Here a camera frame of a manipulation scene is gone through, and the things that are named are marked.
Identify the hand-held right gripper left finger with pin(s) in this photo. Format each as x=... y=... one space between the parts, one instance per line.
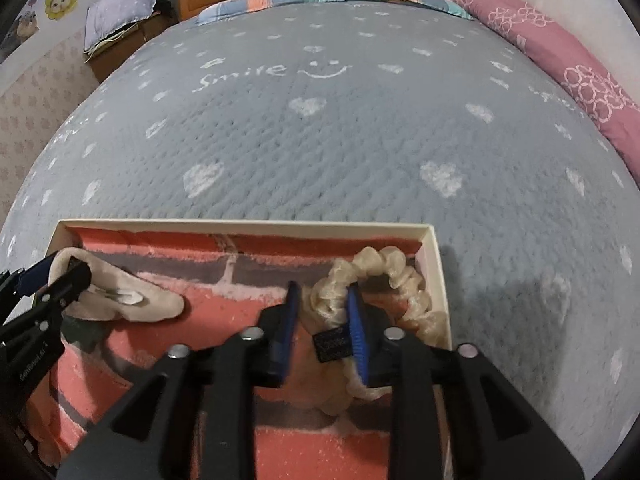
x=280 y=340

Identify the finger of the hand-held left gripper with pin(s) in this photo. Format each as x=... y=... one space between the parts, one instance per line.
x=30 y=277
x=65 y=287

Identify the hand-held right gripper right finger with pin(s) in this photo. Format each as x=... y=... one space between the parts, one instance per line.
x=359 y=340

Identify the cream satin scrunchie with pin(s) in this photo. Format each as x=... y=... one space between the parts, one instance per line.
x=390 y=262

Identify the beige fluffy hair clip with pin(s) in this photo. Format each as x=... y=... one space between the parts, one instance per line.
x=150 y=310

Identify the cream tray with brick lining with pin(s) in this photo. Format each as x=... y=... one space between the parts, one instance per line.
x=200 y=270

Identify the wooden nightstand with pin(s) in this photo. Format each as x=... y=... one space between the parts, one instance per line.
x=125 y=55

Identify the grey and orange cats sticker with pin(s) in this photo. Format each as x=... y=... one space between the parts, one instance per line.
x=26 y=25

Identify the blue dotted cushion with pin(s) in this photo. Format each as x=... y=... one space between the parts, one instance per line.
x=120 y=10

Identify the pink patterned bolster pillow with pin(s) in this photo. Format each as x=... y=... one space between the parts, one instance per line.
x=545 y=45

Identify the sunflower cat wall sticker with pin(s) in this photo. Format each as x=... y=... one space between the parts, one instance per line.
x=61 y=4

